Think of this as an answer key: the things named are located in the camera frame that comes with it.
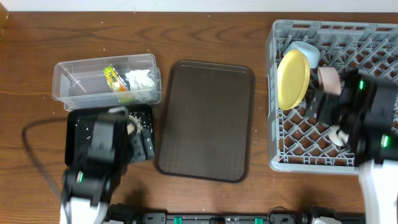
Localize yellow plate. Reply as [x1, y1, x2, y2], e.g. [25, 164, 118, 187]
[277, 50, 310, 110]

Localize light blue bowl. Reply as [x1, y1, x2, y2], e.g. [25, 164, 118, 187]
[284, 41, 321, 69]

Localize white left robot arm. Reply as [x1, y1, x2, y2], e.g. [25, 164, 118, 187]
[60, 108, 155, 223]

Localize pale green cup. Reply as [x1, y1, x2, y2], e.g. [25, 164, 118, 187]
[328, 125, 349, 146]

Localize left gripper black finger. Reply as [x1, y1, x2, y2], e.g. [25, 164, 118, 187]
[130, 134, 144, 162]
[141, 128, 155, 159]

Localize clear plastic waste bin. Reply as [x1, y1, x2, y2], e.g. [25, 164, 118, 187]
[52, 54, 162, 111]

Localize white tissue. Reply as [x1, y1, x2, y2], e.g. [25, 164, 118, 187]
[125, 69, 154, 91]

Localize white bowl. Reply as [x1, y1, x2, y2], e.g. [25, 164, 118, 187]
[317, 67, 341, 95]

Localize pile of rice grains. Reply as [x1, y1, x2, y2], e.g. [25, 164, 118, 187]
[127, 112, 154, 135]

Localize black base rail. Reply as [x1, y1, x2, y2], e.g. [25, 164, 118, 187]
[105, 203, 366, 224]

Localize grey plastic dishwasher rack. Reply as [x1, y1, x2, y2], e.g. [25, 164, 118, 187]
[266, 20, 397, 175]

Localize black waste tray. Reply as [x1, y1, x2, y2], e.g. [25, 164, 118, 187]
[65, 104, 155, 165]

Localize green yellow snack wrapper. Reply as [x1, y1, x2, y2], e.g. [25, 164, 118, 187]
[103, 65, 134, 103]

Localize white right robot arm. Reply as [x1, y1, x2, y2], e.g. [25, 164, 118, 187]
[306, 67, 397, 223]

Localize dark brown serving tray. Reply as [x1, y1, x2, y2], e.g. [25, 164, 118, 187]
[154, 60, 256, 184]

